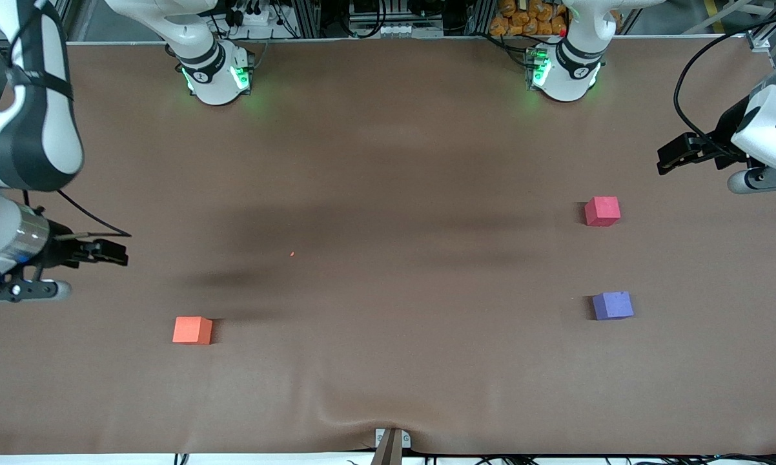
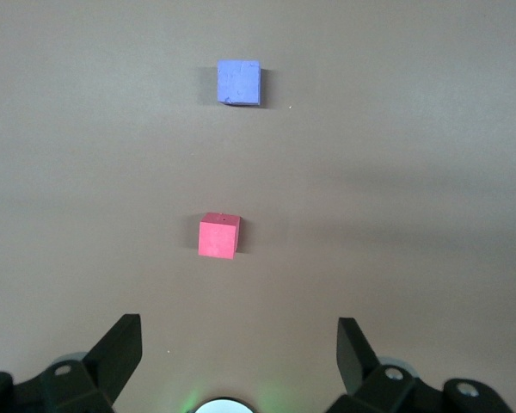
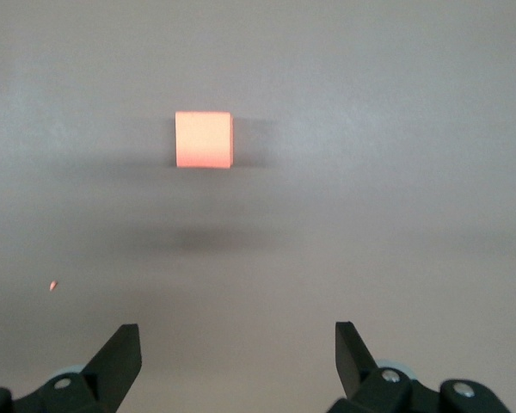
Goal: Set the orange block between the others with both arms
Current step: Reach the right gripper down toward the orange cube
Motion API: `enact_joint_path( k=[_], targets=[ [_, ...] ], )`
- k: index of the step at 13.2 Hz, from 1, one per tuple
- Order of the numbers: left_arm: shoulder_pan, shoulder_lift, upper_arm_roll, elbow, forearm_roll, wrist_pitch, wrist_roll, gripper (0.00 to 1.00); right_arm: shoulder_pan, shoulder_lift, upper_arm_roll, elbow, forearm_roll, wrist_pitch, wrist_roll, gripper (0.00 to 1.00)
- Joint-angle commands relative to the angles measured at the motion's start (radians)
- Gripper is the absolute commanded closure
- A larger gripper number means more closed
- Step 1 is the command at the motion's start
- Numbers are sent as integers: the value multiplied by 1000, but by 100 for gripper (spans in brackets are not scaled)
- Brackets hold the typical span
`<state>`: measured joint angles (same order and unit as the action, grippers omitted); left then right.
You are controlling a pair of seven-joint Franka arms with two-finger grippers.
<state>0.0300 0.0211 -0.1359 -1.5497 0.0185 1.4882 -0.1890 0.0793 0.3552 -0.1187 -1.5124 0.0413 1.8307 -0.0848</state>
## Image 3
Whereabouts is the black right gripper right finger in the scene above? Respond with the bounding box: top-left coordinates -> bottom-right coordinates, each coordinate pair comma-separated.
329,321 -> 512,413

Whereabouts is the orange foam block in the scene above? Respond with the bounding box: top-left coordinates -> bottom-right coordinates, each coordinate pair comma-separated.
174,110 -> 235,170

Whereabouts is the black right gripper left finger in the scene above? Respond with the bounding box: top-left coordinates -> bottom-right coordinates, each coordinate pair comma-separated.
0,324 -> 143,413

